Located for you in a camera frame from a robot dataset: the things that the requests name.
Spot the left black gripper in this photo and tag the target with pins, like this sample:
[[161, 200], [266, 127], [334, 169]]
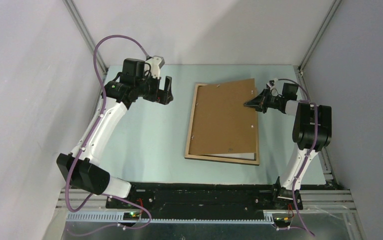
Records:
[[163, 96]]

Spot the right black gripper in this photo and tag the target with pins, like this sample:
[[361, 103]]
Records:
[[259, 102]]

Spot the aluminium corner post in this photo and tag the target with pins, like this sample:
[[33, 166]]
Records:
[[319, 34], [84, 32]]

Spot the aluminium front rail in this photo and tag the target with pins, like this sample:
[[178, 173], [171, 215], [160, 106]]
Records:
[[310, 200]]

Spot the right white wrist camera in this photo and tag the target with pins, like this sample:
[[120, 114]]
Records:
[[272, 87]]

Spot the left aluminium corner post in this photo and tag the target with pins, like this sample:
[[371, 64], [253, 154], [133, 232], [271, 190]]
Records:
[[84, 32]]

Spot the grey slotted cable duct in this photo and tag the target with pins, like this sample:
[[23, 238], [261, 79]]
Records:
[[127, 217]]

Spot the landscape photo print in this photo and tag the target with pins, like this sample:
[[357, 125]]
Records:
[[242, 156]]

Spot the right aluminium corner post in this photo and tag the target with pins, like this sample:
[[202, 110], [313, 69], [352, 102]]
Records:
[[319, 34]]

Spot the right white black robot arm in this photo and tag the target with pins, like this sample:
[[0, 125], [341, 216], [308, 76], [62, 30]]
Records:
[[312, 131]]

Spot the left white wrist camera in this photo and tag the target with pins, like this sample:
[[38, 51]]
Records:
[[153, 65]]

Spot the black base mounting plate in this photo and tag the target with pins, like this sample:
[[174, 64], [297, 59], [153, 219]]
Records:
[[210, 211]]

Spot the wooden picture frame with glass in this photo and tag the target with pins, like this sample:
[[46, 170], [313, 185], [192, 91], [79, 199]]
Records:
[[221, 160]]

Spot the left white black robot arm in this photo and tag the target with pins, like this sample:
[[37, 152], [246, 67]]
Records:
[[137, 79]]

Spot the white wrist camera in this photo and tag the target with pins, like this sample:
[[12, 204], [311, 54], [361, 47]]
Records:
[[153, 65], [272, 87]]

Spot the brown cardboard backing board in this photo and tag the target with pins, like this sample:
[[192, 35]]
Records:
[[224, 116]]

